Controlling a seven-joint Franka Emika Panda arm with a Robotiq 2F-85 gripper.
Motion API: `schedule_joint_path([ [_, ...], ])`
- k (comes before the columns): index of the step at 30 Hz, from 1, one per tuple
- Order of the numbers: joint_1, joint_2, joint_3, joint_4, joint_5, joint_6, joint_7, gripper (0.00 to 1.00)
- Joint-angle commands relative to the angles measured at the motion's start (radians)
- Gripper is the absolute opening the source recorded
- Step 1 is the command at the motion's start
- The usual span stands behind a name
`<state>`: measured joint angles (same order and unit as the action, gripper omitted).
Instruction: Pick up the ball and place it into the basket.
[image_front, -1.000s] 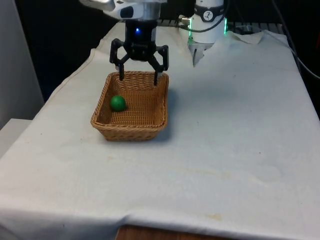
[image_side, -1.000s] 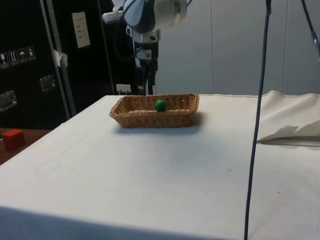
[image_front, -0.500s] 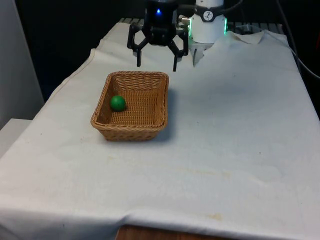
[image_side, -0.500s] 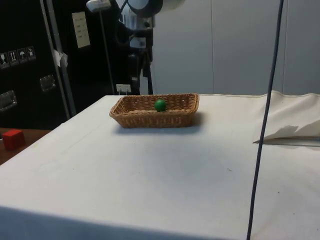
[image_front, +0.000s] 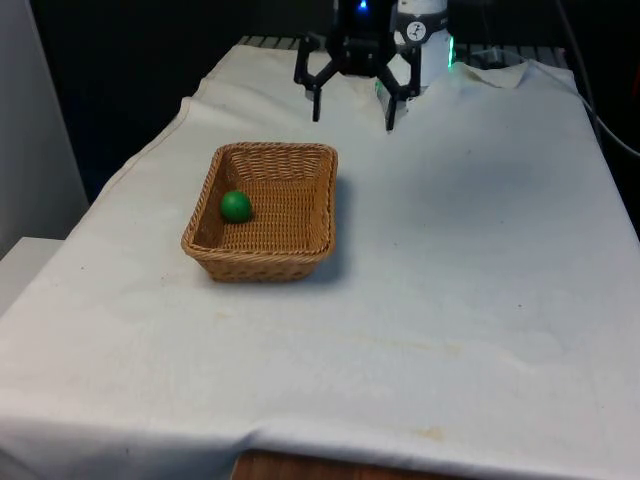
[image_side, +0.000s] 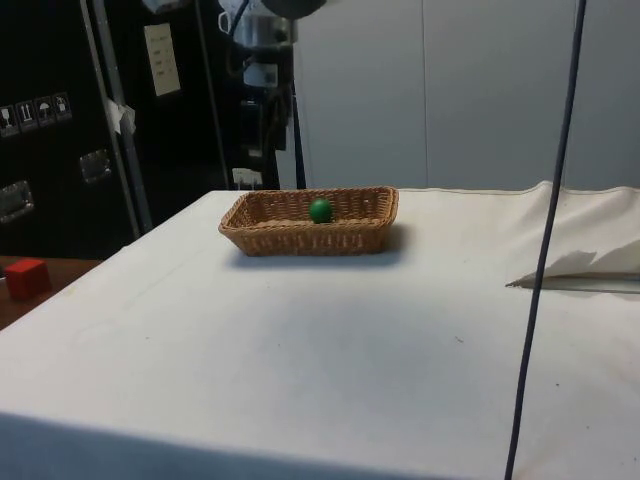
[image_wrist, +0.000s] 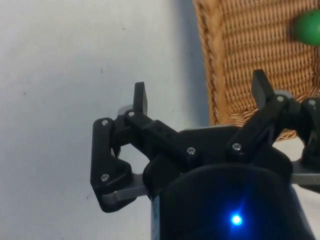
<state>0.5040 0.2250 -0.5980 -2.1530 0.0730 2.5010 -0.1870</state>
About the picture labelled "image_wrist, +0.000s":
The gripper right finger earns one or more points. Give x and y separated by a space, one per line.
260 125

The wicker basket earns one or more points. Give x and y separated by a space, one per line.
250 37

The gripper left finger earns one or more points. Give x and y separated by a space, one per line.
160 135

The green ball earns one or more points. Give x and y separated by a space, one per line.
307 27

